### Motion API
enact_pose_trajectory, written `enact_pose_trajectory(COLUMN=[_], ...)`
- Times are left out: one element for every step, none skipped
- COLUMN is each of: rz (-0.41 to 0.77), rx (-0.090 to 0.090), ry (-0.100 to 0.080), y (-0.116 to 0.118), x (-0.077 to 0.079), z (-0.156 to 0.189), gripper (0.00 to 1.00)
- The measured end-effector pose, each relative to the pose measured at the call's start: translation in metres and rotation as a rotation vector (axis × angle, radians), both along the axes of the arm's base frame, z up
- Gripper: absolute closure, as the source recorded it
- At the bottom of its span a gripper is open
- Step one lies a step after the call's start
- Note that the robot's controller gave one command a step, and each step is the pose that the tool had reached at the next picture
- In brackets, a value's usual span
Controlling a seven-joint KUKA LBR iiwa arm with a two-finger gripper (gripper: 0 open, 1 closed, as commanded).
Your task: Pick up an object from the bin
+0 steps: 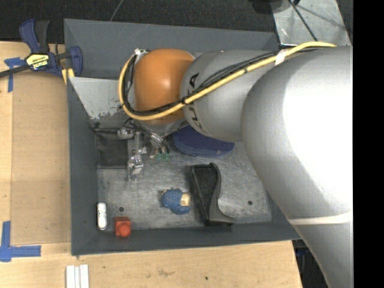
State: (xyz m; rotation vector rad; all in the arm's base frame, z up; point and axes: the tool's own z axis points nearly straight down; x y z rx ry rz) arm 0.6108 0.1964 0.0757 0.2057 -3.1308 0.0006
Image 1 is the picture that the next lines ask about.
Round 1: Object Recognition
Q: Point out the dark grey square cloth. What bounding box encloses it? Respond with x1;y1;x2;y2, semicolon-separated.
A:
95;131;129;170

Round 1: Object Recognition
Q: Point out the brown cardboard board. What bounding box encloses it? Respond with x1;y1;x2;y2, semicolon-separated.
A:
10;70;73;247

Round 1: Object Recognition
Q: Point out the black cylinder on white bracket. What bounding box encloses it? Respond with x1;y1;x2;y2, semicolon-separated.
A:
91;124;134;140

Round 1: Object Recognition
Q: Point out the blue round flat cap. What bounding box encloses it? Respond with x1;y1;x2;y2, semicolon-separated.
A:
172;124;235;158

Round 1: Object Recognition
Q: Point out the small white bottle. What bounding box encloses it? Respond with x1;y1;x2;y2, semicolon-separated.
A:
96;202;108;231

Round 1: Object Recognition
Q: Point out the black wedge-shaped block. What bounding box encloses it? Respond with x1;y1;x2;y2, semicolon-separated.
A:
189;162;236;227

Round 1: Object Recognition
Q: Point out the red block with round knob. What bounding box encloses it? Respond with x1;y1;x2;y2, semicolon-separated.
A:
113;216;133;238

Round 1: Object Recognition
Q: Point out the grey metal bin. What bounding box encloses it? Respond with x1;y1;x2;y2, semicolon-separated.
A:
62;18;301;256

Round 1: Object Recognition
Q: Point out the blue toy figure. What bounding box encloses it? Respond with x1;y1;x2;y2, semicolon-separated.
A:
158;188;192;215

